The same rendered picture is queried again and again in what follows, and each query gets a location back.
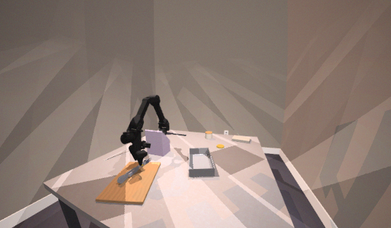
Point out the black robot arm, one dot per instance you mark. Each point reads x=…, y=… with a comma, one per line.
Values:
x=137, y=122

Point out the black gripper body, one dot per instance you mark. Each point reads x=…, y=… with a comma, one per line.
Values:
x=137, y=146

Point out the grey rectangular roasting tin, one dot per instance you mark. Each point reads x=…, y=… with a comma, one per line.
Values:
x=200, y=163

